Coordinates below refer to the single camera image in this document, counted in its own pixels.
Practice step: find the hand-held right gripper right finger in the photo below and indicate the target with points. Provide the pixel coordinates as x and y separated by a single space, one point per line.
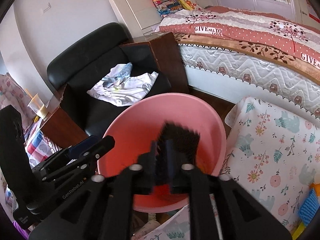
170 163

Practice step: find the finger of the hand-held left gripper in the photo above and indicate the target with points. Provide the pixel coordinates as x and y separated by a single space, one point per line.
105 143
82 143

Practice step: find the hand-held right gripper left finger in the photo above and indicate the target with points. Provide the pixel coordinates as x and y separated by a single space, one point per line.
150 172

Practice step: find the black foam net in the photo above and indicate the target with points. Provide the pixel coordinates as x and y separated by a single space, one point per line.
180 135

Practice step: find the pink plastic basin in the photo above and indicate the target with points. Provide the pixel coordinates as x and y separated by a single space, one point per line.
140 115

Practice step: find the checked heart print cloth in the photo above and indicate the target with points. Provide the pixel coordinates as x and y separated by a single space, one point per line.
37 142

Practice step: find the brown wooden side table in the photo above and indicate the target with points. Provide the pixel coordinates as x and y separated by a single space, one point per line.
62 122

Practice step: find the clear plastic drink cup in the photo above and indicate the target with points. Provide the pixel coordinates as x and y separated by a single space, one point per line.
38 107

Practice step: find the pink floral cloth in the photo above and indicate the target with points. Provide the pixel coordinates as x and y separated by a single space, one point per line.
12 90

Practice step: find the white printed cloth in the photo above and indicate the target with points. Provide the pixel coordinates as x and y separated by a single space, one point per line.
130 90

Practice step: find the black leather armchair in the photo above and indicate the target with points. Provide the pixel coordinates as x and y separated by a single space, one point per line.
75 62

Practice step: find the dark brown wooden cabinet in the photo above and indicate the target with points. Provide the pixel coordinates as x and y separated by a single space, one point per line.
165 55

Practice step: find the quilted white mattress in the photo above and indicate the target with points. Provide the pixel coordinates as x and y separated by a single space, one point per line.
250 67

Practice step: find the bed with patterned quilt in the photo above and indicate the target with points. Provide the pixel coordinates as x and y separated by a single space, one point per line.
140 10

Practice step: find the brown floral blanket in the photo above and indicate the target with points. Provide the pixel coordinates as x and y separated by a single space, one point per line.
250 46

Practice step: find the blue foam net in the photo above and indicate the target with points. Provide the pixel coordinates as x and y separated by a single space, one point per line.
310 207

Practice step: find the yellow foam net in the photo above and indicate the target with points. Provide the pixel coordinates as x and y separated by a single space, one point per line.
300 232

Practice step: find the colourful printed pillow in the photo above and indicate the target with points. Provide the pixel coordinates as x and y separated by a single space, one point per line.
166 5

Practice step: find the pink patterned quilt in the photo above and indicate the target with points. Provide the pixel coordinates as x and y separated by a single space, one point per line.
250 27

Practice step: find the yellow floral pillow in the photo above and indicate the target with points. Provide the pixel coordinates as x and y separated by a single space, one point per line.
190 3

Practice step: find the white sliding door wardrobe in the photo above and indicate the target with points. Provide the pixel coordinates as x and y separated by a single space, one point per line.
270 5

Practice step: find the cream room door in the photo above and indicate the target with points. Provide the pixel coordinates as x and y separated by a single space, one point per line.
303 5

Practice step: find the white wall switch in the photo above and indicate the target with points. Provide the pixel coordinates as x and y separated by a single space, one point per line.
46 8

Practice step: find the red wall calendar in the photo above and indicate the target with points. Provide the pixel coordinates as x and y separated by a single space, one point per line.
315 17

